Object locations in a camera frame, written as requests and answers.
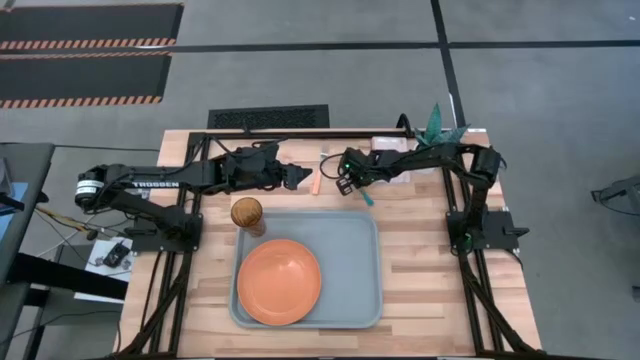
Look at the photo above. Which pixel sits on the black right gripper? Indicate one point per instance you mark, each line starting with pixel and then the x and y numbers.
pixel 361 164

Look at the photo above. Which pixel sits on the orange plate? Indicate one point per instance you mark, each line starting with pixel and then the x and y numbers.
pixel 279 282

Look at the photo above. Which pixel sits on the black bench bar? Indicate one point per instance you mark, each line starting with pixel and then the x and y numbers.
pixel 70 277

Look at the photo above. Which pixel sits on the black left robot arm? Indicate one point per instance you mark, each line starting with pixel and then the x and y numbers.
pixel 160 182

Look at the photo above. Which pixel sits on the black floor vent grille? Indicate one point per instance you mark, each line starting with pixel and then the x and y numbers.
pixel 267 117

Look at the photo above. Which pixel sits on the black hazard-striped floor mat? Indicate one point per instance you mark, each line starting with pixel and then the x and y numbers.
pixel 90 25
pixel 82 77

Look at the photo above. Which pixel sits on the grey plastic tray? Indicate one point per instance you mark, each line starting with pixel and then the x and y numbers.
pixel 350 270

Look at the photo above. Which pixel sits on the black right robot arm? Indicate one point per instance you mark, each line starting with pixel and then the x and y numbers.
pixel 470 160

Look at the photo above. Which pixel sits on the white paper sheet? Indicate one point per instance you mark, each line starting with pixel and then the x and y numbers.
pixel 97 255

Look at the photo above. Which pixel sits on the green potted plant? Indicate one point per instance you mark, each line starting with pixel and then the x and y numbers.
pixel 435 129

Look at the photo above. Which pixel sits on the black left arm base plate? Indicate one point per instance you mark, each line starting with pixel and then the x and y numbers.
pixel 150 235

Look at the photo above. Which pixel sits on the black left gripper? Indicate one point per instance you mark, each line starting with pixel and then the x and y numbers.
pixel 255 167

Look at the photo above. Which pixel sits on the pale pink box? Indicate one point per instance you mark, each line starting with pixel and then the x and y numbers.
pixel 389 143

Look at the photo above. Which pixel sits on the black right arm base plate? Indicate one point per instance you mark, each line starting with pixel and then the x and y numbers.
pixel 497 232

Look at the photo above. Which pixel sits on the black aluminium table frame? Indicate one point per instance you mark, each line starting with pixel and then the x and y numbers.
pixel 197 145

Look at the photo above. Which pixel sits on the small black device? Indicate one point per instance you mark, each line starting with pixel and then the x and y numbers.
pixel 116 254

